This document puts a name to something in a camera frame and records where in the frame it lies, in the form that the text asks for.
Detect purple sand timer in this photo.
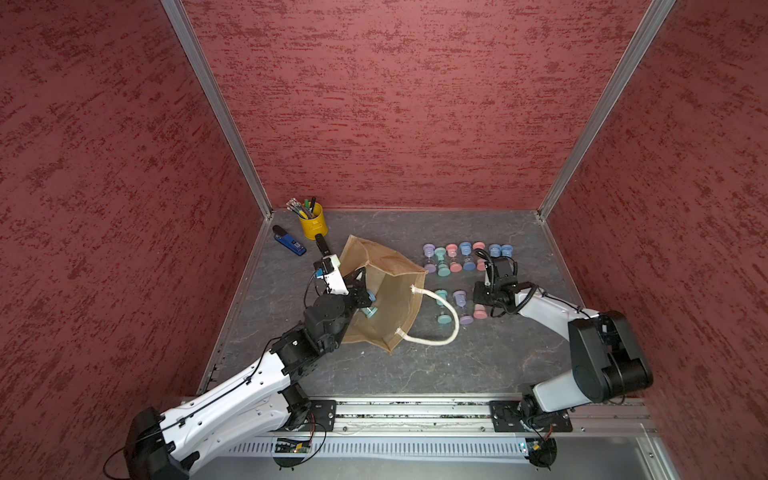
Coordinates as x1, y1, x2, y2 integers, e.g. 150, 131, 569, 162
422, 243, 437, 273
452, 290, 474, 325

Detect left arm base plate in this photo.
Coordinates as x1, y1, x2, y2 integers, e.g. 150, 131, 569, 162
291, 399, 338, 434

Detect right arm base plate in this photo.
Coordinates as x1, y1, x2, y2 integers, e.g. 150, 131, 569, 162
488, 400, 573, 436

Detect blue stapler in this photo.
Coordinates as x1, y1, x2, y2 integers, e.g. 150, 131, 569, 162
272, 225, 306, 256

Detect aluminium front rail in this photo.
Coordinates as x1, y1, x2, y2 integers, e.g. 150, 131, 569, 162
146, 394, 682, 480

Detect pens in cup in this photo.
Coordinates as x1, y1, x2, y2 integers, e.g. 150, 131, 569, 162
286, 198, 316, 220

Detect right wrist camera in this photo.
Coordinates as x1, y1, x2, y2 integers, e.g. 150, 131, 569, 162
485, 256, 518, 286

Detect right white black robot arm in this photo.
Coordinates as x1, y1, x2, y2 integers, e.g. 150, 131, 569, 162
473, 281, 654, 433

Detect pink sand timer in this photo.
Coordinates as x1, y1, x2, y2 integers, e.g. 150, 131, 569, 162
472, 242, 488, 271
445, 244, 463, 273
473, 304, 488, 320

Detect black staple box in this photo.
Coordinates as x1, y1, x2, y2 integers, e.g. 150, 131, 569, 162
315, 234, 332, 257

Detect green sand timer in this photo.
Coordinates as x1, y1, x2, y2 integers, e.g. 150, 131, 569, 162
434, 247, 451, 277
435, 289, 453, 325

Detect blue sand timer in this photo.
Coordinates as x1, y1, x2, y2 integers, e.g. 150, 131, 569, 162
459, 241, 476, 271
488, 244, 502, 259
501, 244, 514, 259

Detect yellow pen cup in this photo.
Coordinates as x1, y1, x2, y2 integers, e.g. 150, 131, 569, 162
299, 203, 329, 240

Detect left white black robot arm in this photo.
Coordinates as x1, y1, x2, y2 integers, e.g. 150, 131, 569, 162
122, 281, 373, 479

